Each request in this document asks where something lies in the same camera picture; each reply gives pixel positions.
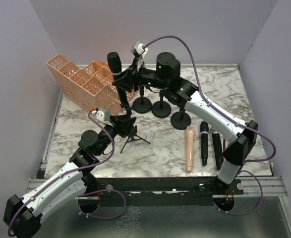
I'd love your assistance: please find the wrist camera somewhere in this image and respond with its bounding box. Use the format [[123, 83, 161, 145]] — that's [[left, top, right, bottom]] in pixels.
[[90, 107, 111, 124], [130, 41, 148, 71]]

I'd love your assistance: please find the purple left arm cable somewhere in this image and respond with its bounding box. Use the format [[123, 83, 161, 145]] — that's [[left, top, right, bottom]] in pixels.
[[7, 109, 116, 236]]

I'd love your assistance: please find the black microphone silver ring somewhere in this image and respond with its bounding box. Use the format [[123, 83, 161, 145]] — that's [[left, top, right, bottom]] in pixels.
[[107, 51, 130, 111]]

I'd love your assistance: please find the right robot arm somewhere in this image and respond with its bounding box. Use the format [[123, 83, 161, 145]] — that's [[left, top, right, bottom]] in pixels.
[[107, 52, 258, 184]]

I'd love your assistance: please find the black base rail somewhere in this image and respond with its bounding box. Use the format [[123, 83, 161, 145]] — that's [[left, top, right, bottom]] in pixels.
[[82, 177, 243, 207]]

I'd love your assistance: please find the black round-base stand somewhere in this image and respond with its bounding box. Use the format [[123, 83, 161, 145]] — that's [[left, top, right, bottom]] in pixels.
[[151, 90, 172, 119], [171, 109, 191, 130], [132, 86, 152, 114]]

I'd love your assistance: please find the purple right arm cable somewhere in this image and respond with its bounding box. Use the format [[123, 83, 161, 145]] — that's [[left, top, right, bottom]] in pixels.
[[142, 36, 277, 216]]

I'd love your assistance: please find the peach plastic desk organizer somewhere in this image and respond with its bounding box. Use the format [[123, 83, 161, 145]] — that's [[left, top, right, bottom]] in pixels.
[[46, 55, 122, 115]]

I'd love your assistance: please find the beige microphone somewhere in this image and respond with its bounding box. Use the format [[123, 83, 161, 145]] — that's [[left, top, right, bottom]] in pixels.
[[185, 125, 195, 172]]

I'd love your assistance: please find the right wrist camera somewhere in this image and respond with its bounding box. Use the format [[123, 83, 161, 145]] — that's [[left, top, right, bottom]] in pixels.
[[130, 41, 148, 71]]

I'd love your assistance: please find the black microphone silver grille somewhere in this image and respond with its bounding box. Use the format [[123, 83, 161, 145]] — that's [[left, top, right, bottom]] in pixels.
[[211, 127, 224, 171]]

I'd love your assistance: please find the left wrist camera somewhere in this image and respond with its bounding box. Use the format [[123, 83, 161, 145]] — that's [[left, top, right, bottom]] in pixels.
[[90, 107, 111, 124]]

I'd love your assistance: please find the black tripod mic stand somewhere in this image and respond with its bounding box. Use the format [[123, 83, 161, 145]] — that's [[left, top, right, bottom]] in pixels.
[[120, 107, 150, 153]]

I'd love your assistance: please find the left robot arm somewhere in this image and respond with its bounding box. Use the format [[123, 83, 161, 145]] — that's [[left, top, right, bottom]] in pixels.
[[3, 113, 136, 238]]

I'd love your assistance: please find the black slim microphone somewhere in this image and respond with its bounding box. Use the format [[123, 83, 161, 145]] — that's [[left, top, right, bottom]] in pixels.
[[200, 121, 209, 166]]

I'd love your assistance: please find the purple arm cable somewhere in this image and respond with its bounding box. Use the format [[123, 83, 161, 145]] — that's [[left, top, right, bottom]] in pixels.
[[142, 36, 277, 216], [7, 109, 116, 236]]

